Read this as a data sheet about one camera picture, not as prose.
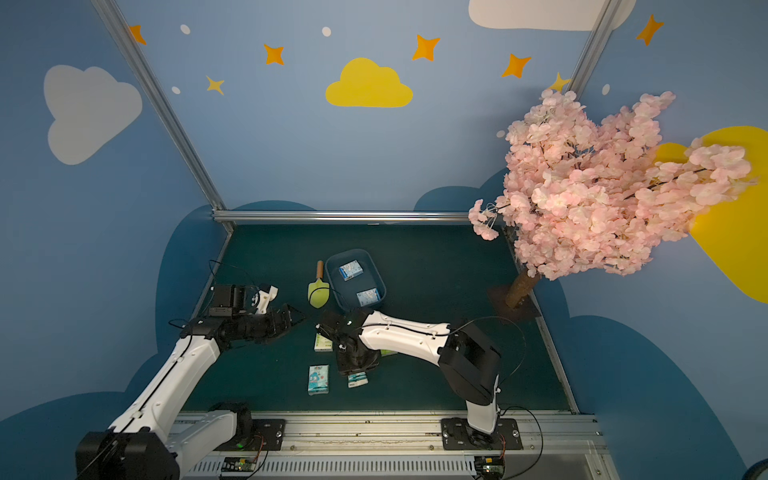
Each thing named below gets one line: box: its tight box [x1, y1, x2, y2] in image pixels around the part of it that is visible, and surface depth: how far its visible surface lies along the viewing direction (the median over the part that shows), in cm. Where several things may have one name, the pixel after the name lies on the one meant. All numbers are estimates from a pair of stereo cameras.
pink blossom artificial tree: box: [470, 89, 757, 309], surface depth 62 cm
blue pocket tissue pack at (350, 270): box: [338, 259, 364, 282], surface depth 109 cm
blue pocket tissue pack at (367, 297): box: [356, 287, 381, 307], surface depth 100 cm
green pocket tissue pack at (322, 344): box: [314, 333, 333, 352], surface depth 90 cm
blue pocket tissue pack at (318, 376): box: [308, 364, 330, 396], surface depth 83 cm
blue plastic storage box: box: [326, 248, 387, 311], surface depth 106 cm
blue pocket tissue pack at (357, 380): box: [348, 372, 369, 388], surface depth 78 cm
